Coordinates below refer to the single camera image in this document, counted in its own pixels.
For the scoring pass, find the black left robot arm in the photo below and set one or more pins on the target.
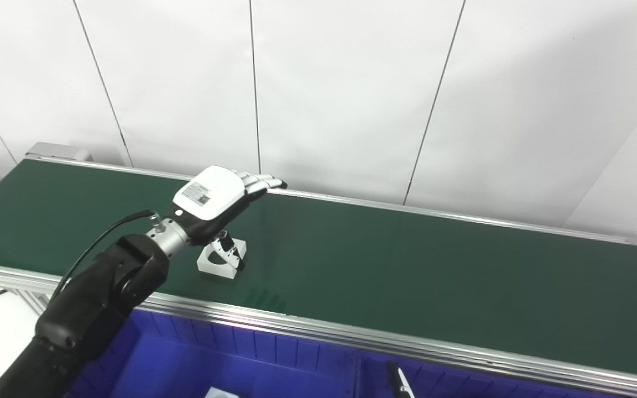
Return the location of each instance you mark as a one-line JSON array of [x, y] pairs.
[[103, 287]]

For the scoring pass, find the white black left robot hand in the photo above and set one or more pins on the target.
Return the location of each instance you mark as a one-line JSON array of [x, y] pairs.
[[208, 193]]

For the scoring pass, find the blue bin with black parts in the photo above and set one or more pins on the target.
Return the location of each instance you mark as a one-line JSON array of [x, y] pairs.
[[462, 381]]

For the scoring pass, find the green conveyor belt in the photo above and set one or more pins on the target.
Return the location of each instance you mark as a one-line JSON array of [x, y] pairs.
[[407, 276], [296, 326]]

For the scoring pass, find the white square part with hole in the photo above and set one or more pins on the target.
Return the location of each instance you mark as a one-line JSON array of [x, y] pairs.
[[213, 269], [222, 393]]

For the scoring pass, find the blue bin with white parts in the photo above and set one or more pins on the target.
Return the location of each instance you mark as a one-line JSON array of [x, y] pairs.
[[213, 359]]

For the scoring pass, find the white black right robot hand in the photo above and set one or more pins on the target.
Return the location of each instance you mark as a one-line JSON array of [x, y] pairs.
[[398, 384]]

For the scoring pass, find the aluminium conveyor leg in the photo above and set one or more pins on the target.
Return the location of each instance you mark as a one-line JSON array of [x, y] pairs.
[[31, 301]]

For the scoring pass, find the grey conveyor end housing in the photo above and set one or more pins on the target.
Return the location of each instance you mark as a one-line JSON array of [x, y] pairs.
[[58, 152]]

